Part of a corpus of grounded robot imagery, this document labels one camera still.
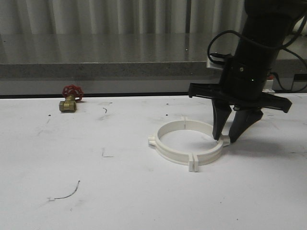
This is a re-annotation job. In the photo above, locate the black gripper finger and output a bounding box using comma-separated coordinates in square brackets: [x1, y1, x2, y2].
[228, 110, 263, 143]
[212, 99, 231, 140]

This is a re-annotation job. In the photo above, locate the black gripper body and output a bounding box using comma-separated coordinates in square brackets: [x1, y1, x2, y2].
[188, 57, 292, 113]

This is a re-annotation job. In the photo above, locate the white half-ring pipe clamp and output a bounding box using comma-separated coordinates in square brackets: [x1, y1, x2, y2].
[148, 120, 204, 172]
[179, 117, 230, 172]

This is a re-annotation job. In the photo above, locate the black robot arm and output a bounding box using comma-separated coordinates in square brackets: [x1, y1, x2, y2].
[189, 0, 307, 142]

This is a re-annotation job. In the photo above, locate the grey stone counter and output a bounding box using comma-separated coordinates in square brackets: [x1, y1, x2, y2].
[0, 32, 307, 80]

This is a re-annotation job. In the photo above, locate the brass valve red handwheel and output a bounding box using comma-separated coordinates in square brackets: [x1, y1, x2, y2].
[59, 84, 84, 113]

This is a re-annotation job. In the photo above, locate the grey pleated curtain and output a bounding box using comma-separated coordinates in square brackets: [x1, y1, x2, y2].
[0, 0, 246, 35]

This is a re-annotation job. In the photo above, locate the white circuit breaker red switch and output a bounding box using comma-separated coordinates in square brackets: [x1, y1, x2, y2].
[262, 74, 275, 94]

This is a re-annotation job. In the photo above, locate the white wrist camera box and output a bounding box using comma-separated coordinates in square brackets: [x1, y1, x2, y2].
[206, 56, 225, 70]

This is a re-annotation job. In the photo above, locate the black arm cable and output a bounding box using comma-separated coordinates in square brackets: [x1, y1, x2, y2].
[206, 14, 307, 92]

